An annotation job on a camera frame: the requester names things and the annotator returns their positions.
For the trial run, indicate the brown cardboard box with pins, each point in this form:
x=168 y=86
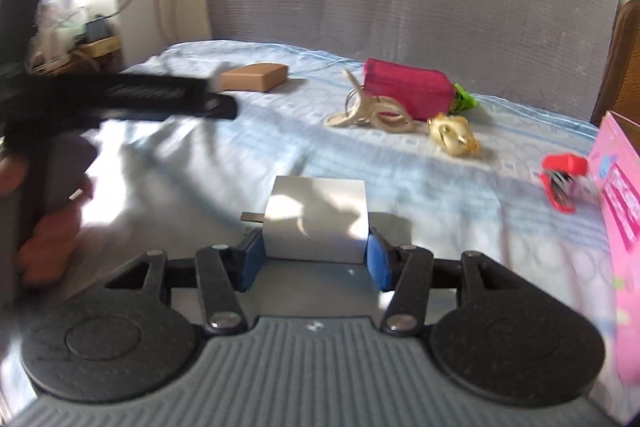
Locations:
x=252 y=76

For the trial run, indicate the wooden chair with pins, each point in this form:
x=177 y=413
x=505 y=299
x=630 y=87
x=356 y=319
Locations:
x=622 y=57

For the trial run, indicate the small wooden stand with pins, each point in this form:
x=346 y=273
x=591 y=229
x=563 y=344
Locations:
x=95 y=49

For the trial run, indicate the magenta wallet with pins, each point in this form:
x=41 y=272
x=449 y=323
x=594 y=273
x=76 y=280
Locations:
x=405 y=87

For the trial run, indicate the black power adapter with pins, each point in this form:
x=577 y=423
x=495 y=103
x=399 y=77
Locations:
x=96 y=28

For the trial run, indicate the person's left hand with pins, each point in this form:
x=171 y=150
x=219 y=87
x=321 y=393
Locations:
x=50 y=242

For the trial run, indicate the red stapler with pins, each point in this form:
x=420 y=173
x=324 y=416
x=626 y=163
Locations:
x=562 y=167

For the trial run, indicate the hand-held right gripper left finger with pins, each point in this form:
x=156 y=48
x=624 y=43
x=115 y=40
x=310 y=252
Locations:
x=250 y=262

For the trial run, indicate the clear plastic bag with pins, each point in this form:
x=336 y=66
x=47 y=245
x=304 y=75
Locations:
x=57 y=12

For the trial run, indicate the green toy piece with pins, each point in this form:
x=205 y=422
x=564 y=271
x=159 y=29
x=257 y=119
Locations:
x=465 y=99

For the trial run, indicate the white charger adapter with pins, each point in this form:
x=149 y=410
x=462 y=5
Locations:
x=315 y=207

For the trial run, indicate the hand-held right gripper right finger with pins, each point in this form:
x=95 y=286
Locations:
x=380 y=262

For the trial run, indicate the pink cardboard box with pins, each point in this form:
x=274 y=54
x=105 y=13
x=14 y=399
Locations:
x=622 y=217

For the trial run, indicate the blue striped bedsheet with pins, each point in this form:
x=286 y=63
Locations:
x=200 y=187

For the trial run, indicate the beige plastic clip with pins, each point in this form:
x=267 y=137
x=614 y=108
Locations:
x=370 y=112

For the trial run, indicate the gold ornament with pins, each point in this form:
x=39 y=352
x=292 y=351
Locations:
x=452 y=134

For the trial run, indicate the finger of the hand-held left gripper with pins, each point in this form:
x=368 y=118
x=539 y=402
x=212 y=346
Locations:
x=150 y=88
x=200 y=109

